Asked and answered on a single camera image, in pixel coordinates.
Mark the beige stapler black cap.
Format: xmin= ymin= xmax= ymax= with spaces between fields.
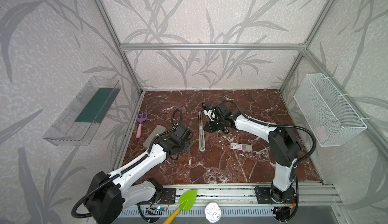
xmin=198 ymin=111 xmax=206 ymax=152

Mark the white red staple box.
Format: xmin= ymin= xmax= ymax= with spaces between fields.
xmin=230 ymin=143 xmax=253 ymax=151

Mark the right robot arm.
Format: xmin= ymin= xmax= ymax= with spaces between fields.
xmin=202 ymin=100 xmax=317 ymax=203

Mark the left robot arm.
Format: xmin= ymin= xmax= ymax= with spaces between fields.
xmin=71 ymin=121 xmax=193 ymax=224

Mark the grey rectangular block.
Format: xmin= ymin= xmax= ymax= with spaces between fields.
xmin=143 ymin=125 xmax=166 ymax=149

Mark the purple pink toy rake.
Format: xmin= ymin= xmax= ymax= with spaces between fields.
xmin=136 ymin=111 xmax=148 ymax=139

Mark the green plastic toy shovel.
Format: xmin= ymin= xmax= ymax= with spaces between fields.
xmin=163 ymin=189 xmax=197 ymax=224

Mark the crumpled white paper cup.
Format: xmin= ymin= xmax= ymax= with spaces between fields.
xmin=205 ymin=202 xmax=222 ymax=224

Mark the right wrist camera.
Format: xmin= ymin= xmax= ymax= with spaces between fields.
xmin=204 ymin=102 xmax=232 ymax=121

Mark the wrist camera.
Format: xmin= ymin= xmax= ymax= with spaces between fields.
xmin=204 ymin=102 xmax=232 ymax=121
xmin=171 ymin=125 xmax=192 ymax=142

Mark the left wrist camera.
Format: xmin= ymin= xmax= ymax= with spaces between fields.
xmin=171 ymin=125 xmax=192 ymax=142

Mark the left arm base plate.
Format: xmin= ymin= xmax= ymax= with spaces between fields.
xmin=151 ymin=188 xmax=176 ymax=204

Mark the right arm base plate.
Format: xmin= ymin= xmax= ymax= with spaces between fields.
xmin=254 ymin=186 xmax=296 ymax=204

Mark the clear plastic wall tray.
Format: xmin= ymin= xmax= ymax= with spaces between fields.
xmin=43 ymin=76 xmax=121 ymax=146

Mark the white wire mesh basket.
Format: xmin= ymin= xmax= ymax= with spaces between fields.
xmin=294 ymin=74 xmax=367 ymax=147

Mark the aluminium front rail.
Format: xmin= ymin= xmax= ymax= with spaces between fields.
xmin=87 ymin=184 xmax=343 ymax=208

